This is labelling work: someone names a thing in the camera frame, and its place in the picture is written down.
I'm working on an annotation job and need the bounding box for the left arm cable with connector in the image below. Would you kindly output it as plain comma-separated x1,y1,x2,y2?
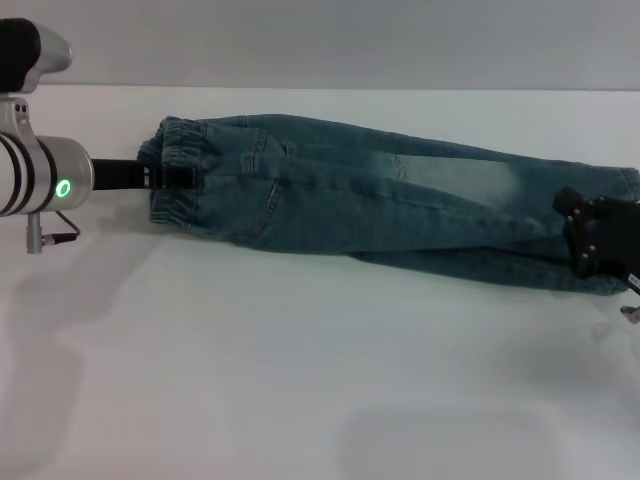
25,209,81,255

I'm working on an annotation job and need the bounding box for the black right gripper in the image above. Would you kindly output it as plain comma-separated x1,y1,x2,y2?
552,187,640,296

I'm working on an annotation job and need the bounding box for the left wrist camera housing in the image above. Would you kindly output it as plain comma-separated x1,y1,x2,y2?
0,17,74,96

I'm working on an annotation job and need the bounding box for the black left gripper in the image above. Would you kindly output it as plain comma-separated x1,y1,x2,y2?
90,158,199,191

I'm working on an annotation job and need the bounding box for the blue denim shorts basketball print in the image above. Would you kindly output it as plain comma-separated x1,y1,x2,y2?
135,113,640,297

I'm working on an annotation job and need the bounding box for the silver camera mount bracket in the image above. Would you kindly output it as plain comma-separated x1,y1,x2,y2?
0,92,31,139

